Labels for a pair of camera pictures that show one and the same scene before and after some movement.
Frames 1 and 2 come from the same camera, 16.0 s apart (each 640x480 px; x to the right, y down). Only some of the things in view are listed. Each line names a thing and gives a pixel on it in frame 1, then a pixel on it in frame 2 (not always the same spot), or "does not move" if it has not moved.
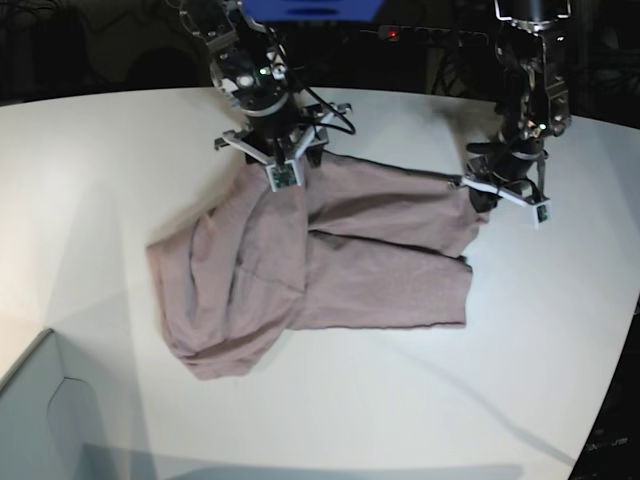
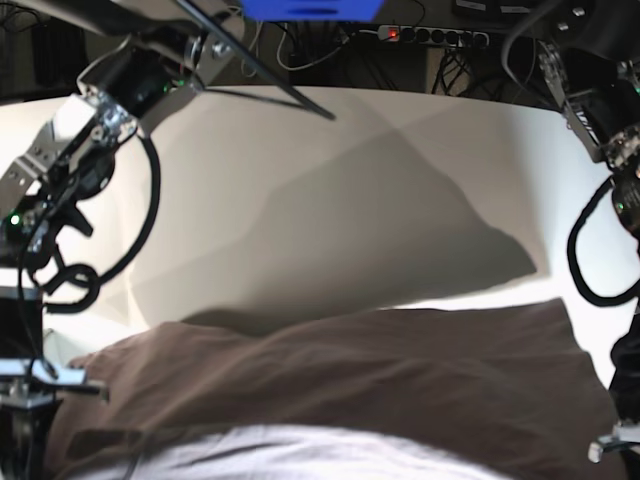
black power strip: x=432 y=37 does not move
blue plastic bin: x=314 y=10 does not move
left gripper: x=282 y=133 → x=30 y=387
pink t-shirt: x=361 y=244 → x=508 y=383
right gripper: x=508 y=166 → x=624 y=392
